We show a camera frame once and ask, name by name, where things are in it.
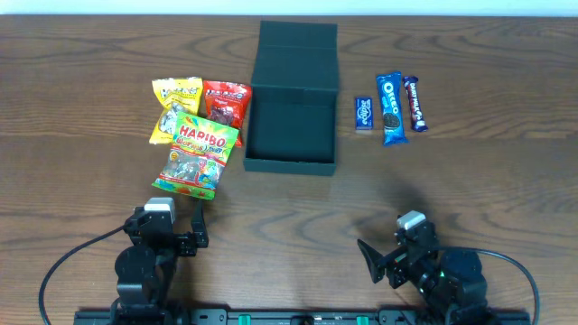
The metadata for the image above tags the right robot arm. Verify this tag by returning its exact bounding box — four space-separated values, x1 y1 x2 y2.
357 220 491 324

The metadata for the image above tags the yellow candy bag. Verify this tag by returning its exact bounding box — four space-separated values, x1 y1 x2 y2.
149 77 203 144

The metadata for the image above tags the red candy bag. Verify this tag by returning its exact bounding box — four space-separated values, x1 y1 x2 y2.
203 80 252 147

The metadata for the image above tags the purple Dairy Milk bar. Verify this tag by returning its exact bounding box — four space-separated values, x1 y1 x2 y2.
402 76 428 133

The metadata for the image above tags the dark green open box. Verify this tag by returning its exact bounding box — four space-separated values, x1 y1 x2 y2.
244 21 340 176

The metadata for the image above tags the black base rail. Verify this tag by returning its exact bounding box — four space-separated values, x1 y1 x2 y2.
74 308 532 325

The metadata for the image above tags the right black cable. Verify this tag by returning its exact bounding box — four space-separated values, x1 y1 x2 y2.
440 246 541 325

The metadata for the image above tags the black cable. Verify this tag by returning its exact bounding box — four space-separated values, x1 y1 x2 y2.
38 224 130 325
440 246 541 325

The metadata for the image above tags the blue Eclipse mint box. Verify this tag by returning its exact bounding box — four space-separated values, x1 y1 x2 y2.
355 97 374 131

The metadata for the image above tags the blue Oreo cookie pack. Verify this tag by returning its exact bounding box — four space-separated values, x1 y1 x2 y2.
376 71 408 146

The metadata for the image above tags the Haribo gummy worms bag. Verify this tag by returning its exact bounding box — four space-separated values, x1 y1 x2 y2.
152 113 238 200

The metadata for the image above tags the left black cable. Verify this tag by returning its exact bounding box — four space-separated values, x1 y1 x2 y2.
38 224 130 325

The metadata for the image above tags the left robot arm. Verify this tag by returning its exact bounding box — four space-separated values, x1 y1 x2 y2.
109 197 209 325

